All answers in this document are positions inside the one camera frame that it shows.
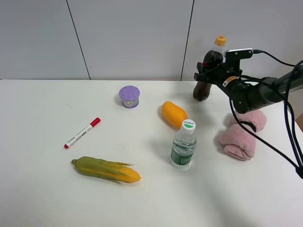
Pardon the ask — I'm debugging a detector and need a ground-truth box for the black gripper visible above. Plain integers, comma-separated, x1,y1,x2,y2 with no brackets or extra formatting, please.
194,61,242,88

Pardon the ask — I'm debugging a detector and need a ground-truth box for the red white marker pen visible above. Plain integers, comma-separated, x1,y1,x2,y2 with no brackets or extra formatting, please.
64,117,101,149

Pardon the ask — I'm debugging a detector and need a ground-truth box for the orange toy mango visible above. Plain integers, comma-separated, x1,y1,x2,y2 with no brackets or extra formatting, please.
161,101,188,129

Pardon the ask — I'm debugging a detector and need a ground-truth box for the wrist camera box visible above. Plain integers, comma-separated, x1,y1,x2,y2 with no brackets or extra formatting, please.
223,48,253,71

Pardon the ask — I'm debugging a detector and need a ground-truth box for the purple lidded round jar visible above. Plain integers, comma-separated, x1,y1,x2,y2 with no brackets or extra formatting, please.
118,85,140,109

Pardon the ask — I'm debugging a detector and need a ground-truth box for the pink rolled towel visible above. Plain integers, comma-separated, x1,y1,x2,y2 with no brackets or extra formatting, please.
218,110,267,161

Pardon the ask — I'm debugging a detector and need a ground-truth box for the black cable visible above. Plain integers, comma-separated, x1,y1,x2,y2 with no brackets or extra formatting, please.
229,49,303,179

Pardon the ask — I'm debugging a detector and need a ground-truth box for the cola bottle yellow cap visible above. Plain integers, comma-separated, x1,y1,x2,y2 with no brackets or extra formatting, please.
192,35,227,102

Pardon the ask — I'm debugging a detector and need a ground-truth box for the toy corn cob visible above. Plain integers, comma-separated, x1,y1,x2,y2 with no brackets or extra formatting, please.
71,157,141,184

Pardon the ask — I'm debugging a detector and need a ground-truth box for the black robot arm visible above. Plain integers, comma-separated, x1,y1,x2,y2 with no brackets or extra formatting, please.
194,61,303,114

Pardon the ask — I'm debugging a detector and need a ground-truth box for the clear water bottle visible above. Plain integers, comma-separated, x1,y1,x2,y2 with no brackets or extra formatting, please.
170,119,196,170

